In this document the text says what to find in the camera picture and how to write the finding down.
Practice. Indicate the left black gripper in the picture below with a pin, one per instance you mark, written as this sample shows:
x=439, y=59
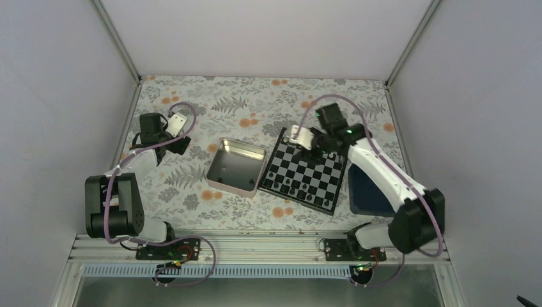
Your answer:
x=176, y=148

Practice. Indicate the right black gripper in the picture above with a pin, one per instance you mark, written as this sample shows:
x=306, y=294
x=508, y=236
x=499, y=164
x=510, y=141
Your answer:
x=315, y=158

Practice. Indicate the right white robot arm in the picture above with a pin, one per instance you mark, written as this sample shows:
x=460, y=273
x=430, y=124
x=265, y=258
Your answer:
x=419, y=212

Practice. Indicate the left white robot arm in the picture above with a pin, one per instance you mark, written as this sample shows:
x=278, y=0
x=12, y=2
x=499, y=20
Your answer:
x=113, y=204

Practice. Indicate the black white chessboard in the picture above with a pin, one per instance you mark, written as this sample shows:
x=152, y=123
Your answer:
x=317, y=186

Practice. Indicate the blue plastic box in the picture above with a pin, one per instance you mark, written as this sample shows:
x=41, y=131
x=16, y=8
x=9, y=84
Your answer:
x=365, y=198

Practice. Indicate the floral table mat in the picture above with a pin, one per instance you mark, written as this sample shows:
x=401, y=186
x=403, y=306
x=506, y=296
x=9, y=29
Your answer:
x=252, y=110

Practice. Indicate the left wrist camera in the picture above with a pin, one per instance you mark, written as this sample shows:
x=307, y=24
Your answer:
x=175, y=124

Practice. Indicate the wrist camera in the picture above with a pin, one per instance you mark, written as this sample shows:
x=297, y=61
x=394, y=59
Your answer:
x=300, y=136
x=175, y=124

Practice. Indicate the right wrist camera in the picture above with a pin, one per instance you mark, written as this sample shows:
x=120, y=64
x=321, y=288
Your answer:
x=300, y=136

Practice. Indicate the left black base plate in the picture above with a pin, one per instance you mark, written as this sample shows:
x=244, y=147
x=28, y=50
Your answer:
x=181, y=251

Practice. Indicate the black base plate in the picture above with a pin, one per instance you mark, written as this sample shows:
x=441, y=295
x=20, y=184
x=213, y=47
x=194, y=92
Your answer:
x=181, y=251
x=346, y=250

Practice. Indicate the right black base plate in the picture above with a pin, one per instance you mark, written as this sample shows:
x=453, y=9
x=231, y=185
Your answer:
x=346, y=250

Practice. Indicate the left aluminium frame post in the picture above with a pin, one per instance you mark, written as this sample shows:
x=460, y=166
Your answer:
x=116, y=38

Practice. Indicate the aluminium frame post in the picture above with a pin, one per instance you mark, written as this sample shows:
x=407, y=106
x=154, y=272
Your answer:
x=116, y=38
x=419, y=30

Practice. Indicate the aluminium front rail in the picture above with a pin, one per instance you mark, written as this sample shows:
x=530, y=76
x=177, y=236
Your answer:
x=280, y=248

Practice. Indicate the right aluminium frame post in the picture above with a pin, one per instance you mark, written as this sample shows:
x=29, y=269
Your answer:
x=419, y=30

